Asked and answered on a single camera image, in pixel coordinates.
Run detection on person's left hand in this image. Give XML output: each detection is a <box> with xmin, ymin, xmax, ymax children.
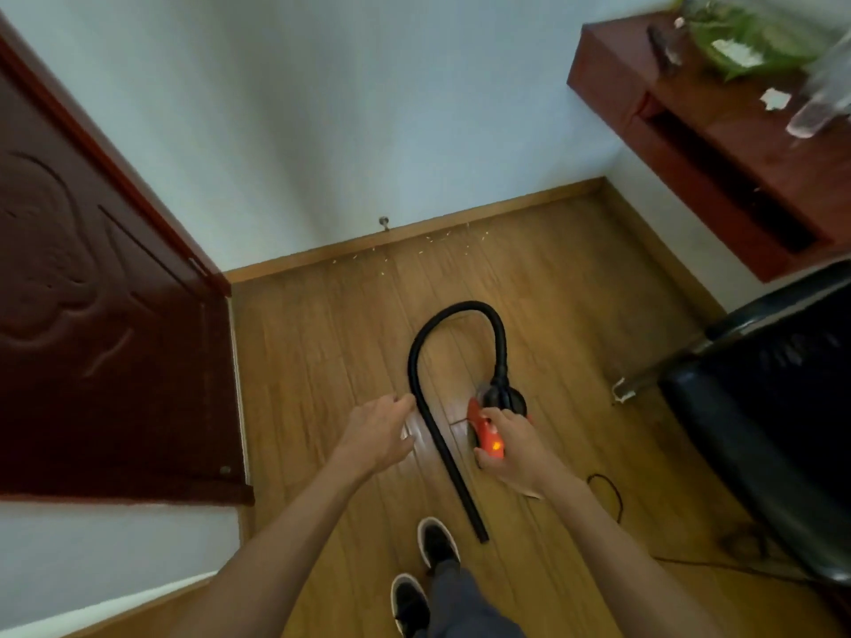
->
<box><xmin>332</xmin><ymin>392</ymin><xmax>419</xmax><ymax>483</ymax></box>

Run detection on person's right hand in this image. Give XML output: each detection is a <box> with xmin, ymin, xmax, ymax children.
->
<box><xmin>473</xmin><ymin>406</ymin><xmax>567</xmax><ymax>500</ymax></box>

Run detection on orange black handheld vacuum cleaner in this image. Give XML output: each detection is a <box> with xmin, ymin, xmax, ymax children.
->
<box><xmin>465</xmin><ymin>381</ymin><xmax>533</xmax><ymax>460</ymax></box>

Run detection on person's left forearm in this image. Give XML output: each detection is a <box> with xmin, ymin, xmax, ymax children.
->
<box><xmin>169</xmin><ymin>453</ymin><xmax>375</xmax><ymax>638</ymax></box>

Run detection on person's right forearm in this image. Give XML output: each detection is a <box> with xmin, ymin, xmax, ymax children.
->
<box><xmin>532</xmin><ymin>473</ymin><xmax>727</xmax><ymax>638</ymax></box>

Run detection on black shoe white sole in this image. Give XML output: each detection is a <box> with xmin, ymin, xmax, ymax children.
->
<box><xmin>417</xmin><ymin>517</ymin><xmax>462</xmax><ymax>572</ymax></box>
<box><xmin>390</xmin><ymin>573</ymin><xmax>432</xmax><ymax>638</ymax></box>

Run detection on grey trouser leg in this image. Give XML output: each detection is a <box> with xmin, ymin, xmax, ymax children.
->
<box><xmin>415</xmin><ymin>561</ymin><xmax>527</xmax><ymax>638</ymax></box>

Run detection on scattered grains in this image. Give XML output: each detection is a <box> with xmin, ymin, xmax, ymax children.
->
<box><xmin>326</xmin><ymin>222</ymin><xmax>493</xmax><ymax>268</ymax></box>

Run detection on black leather chair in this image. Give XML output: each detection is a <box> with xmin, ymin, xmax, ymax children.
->
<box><xmin>611</xmin><ymin>259</ymin><xmax>851</xmax><ymax>589</ymax></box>

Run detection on dark red wooden door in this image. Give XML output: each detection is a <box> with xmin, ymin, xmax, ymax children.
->
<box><xmin>0</xmin><ymin>13</ymin><xmax>255</xmax><ymax>507</ymax></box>

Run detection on red-brown wooden desk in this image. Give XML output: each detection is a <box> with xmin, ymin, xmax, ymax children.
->
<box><xmin>567</xmin><ymin>9</ymin><xmax>851</xmax><ymax>284</ymax></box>

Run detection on green plastic bag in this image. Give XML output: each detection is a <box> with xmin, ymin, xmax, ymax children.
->
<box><xmin>673</xmin><ymin>0</ymin><xmax>827</xmax><ymax>82</ymax></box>

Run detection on black vacuum hose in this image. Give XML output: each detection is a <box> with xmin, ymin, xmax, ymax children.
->
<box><xmin>407</xmin><ymin>300</ymin><xmax>510</xmax><ymax>545</ymax></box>

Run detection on black power cord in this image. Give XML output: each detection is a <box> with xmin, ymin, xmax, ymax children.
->
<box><xmin>586</xmin><ymin>473</ymin><xmax>823</xmax><ymax>585</ymax></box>

